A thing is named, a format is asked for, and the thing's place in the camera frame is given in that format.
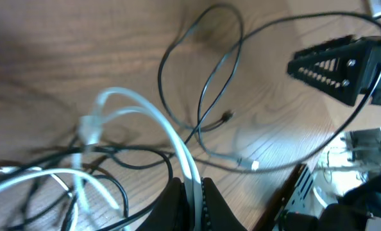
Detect white USB cable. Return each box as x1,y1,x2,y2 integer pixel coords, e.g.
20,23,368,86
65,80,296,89
0,87,204,231

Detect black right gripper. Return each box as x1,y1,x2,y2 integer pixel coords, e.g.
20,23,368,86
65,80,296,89
287,35,381,107

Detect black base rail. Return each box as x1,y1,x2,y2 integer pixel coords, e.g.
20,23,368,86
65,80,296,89
253,164,314,231

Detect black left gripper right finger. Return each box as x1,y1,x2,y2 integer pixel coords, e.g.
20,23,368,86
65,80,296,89
201,178,246,231

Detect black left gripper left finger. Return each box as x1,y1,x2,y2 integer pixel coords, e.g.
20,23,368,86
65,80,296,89
137,177,189,231

